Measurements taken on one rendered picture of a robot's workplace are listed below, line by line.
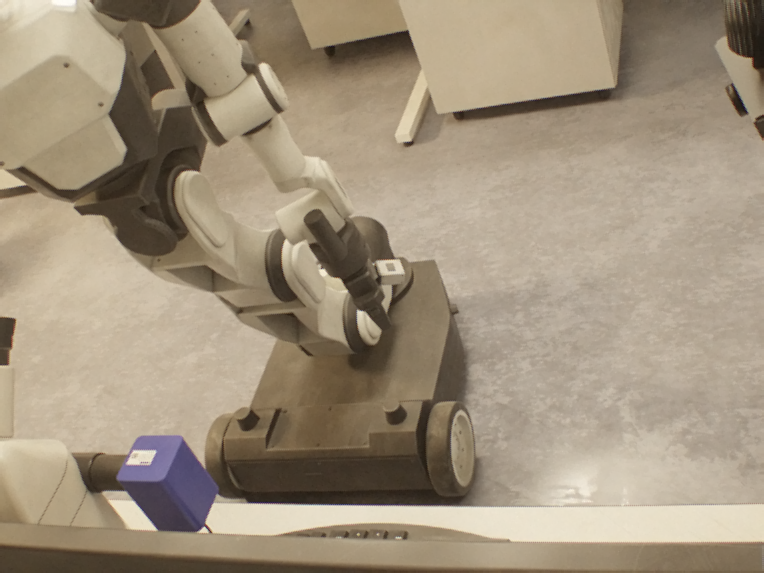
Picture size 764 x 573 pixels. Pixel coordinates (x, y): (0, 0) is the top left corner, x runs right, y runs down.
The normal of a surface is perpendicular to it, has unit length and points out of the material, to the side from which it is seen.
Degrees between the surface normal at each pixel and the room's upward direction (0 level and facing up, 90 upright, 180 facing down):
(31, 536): 4
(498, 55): 90
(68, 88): 105
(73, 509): 90
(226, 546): 4
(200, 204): 90
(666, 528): 0
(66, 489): 90
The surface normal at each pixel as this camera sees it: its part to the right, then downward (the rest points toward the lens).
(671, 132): -0.33, -0.74
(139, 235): -0.11, 0.85
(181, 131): 0.92, -0.10
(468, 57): -0.24, 0.67
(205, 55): 0.29, 0.72
